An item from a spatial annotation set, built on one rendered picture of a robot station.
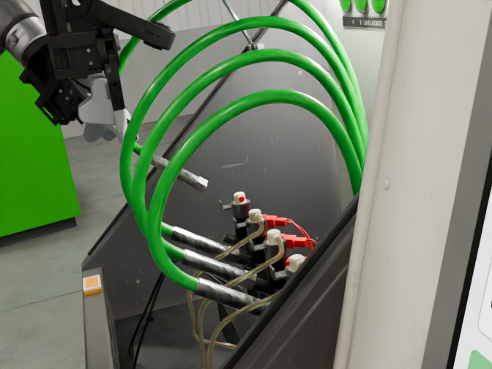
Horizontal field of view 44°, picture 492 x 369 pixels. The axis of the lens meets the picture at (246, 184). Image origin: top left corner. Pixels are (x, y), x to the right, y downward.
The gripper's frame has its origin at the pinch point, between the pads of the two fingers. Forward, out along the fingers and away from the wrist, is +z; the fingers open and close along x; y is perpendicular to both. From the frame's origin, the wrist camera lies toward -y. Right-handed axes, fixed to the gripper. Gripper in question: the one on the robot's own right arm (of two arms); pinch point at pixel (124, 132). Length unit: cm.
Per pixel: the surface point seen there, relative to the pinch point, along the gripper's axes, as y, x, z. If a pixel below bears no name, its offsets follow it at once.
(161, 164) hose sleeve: -4.9, -9.1, 7.8
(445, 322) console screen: -15, 52, 5
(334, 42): -30.9, 1.3, -7.4
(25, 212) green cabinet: 59, -320, 105
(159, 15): -8.3, -7.9, -14.1
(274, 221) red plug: -17.9, 5.5, 15.3
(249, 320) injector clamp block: -11.5, 8.7, 27.7
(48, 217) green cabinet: 46, -323, 112
